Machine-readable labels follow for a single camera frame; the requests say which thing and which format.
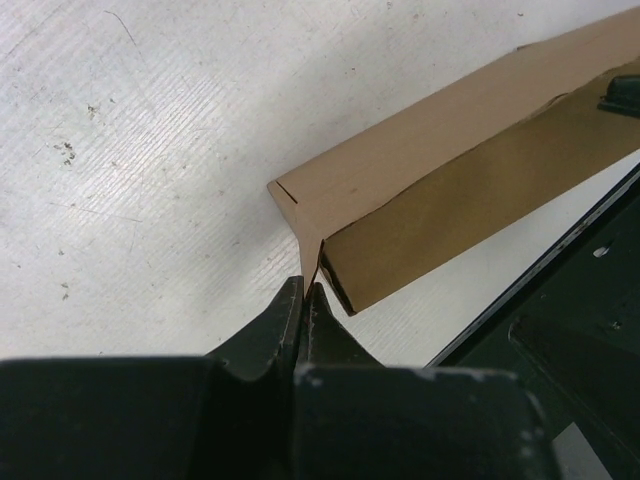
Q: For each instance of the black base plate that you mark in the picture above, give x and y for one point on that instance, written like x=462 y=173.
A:
x=569 y=329

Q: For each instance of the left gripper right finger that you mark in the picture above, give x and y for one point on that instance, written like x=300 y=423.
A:
x=356 y=419

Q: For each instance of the brown paper box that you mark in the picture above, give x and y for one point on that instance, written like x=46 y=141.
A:
x=403 y=197

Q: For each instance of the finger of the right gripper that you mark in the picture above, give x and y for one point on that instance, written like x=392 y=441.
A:
x=622 y=96

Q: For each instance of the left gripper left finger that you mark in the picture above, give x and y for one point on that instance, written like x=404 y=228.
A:
x=221 y=415

